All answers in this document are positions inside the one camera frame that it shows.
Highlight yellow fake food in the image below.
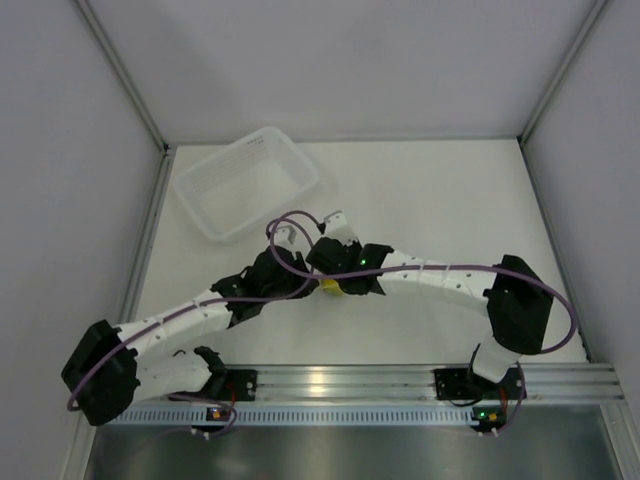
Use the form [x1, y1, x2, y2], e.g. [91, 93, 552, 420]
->
[319, 279, 345, 296]

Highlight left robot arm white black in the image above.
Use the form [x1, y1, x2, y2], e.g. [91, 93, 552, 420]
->
[61, 247, 318, 426]

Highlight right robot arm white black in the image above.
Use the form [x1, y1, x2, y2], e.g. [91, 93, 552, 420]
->
[306, 238, 553, 400]

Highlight white plastic basket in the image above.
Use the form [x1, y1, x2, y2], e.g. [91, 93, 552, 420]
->
[173, 127, 320, 244]

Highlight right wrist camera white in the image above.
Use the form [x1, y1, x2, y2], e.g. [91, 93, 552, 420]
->
[323, 210, 359, 246]

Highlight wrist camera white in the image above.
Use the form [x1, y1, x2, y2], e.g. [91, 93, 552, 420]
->
[272, 224, 297, 250]
[323, 210, 359, 246]

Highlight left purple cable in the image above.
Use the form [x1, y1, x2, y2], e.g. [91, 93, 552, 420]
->
[67, 209, 324, 412]

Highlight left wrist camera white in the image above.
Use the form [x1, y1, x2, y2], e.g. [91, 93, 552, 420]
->
[272, 224, 297, 250]

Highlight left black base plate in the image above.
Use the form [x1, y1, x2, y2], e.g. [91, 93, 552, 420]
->
[219, 369, 258, 403]

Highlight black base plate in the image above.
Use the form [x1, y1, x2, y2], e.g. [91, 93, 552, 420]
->
[433, 368, 487, 405]
[219, 369, 258, 403]

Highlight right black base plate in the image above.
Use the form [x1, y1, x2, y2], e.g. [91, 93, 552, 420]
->
[433, 368, 487, 405]

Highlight grey slotted cable duct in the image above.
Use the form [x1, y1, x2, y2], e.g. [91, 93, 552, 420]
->
[111, 403, 479, 427]

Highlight aluminium mounting rail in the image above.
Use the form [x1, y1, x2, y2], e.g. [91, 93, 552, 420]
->
[249, 363, 625, 404]

